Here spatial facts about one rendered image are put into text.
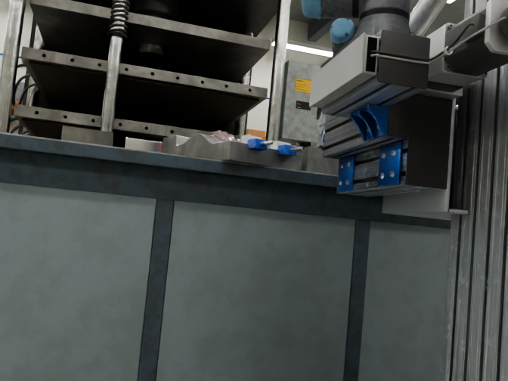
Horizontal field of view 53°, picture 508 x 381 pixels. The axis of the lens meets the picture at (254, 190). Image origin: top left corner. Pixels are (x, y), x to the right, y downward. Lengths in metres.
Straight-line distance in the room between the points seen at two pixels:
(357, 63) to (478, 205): 0.38
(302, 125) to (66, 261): 1.48
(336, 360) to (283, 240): 0.42
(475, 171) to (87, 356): 1.09
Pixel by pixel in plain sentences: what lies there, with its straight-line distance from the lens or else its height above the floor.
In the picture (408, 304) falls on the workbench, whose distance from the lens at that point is 1.80.
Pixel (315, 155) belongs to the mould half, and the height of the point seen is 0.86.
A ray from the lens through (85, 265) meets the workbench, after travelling 1.50.
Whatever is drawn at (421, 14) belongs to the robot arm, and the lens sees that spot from 1.79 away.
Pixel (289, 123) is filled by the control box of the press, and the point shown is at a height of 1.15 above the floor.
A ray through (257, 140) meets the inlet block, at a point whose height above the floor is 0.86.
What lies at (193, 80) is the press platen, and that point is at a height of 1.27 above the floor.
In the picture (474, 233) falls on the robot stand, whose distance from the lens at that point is 1.08.
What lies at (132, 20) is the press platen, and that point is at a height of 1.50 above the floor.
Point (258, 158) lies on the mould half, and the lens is 1.49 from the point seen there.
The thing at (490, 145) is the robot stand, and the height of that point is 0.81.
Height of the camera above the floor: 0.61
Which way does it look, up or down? 4 degrees up
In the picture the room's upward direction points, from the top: 5 degrees clockwise
